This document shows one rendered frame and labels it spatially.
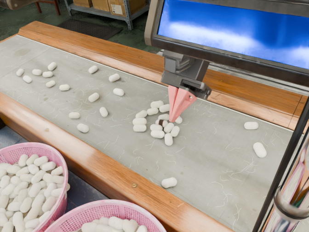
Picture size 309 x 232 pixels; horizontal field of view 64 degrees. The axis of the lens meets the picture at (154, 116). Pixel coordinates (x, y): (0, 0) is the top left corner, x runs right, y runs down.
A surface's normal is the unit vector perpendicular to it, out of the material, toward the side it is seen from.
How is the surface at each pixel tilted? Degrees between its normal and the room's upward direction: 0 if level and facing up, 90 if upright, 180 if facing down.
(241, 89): 0
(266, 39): 58
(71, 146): 0
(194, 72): 41
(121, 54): 0
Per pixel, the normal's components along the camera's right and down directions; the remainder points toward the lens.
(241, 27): -0.55, 0.13
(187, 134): -0.11, -0.72
